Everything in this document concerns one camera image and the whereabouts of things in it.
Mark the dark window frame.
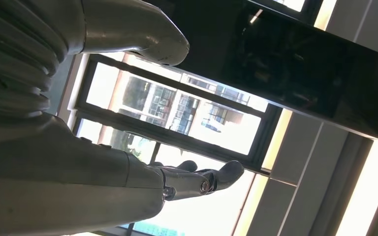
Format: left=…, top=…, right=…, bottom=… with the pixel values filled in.
left=73, top=54, right=283, bottom=236

